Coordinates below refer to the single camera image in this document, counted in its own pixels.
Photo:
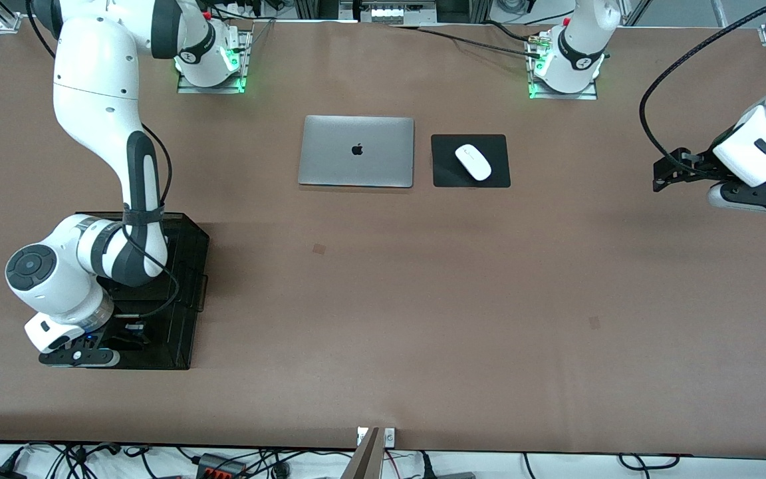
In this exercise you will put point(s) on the white power strip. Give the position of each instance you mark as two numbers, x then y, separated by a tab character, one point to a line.
396	14

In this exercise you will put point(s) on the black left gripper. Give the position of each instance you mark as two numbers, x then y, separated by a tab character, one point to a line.
701	167

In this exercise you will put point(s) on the black mesh two-tier tray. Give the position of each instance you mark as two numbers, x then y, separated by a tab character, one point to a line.
187	266

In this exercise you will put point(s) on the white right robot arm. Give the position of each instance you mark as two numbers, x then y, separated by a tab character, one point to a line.
97	100

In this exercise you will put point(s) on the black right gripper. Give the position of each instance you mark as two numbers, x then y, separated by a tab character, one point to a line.
119	325

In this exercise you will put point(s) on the black red power box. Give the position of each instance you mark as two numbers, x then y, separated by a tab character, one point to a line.
220	467

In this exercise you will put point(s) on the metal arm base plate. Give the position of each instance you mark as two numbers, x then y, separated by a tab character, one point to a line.
589	93
242	60

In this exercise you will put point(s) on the white computer mouse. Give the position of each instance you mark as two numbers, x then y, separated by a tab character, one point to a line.
473	162

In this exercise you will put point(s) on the black floor plug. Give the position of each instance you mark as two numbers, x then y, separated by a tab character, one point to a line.
446	475

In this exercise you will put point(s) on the silver closed laptop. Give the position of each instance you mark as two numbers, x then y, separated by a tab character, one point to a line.
356	159

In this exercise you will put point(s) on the metal table edge bracket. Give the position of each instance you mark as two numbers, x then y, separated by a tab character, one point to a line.
389	437

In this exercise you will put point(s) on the black mouse pad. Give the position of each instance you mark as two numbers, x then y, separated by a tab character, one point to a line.
443	146

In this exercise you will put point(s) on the black flip phone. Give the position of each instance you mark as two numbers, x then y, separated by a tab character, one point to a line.
138	334

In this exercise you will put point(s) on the grey angled beam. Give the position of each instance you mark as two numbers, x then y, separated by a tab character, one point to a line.
364	462

